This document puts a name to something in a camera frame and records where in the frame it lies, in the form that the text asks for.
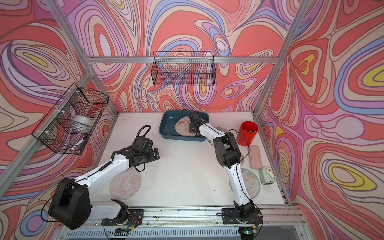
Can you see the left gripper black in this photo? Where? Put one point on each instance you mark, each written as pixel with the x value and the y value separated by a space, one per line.
pixel 153 157

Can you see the pink flat case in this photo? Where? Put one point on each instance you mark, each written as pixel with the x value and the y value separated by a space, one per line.
pixel 255 157

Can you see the black wire basket wall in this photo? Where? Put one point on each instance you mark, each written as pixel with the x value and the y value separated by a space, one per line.
pixel 184 68
pixel 54 131

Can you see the teal plastic storage box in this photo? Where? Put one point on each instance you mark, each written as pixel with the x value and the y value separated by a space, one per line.
pixel 167 126

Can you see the black wire basket left wall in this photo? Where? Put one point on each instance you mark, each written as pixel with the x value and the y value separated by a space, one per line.
pixel 54 131

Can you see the white floral green coaster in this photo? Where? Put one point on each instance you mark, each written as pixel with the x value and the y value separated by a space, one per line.
pixel 220 130

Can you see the pale pink unicorn coaster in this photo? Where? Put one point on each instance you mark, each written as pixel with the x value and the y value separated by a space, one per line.
pixel 125 185

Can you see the pale green small device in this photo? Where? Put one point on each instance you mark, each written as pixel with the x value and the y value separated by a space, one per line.
pixel 267 176

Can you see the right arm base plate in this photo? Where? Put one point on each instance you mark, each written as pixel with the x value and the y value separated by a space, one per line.
pixel 230 216

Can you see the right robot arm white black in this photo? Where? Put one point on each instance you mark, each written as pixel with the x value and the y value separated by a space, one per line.
pixel 228 156

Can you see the red cup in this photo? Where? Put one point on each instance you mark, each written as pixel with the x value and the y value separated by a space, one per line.
pixel 247 132

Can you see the white marker in basket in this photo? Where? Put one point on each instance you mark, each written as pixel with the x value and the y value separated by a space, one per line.
pixel 75 146

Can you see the pink checkered bear coaster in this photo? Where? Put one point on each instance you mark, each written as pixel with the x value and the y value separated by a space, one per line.
pixel 182 127

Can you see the white roll in basket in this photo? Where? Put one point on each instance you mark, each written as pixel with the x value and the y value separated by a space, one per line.
pixel 81 125

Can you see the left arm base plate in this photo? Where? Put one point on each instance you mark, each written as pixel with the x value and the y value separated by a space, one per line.
pixel 130 218

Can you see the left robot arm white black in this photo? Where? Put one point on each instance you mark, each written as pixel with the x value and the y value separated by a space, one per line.
pixel 71 203

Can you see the black wire basket back wall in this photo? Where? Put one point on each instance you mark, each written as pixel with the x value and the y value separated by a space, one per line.
pixel 184 68

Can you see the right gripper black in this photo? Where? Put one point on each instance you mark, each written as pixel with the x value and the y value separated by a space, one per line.
pixel 190 127

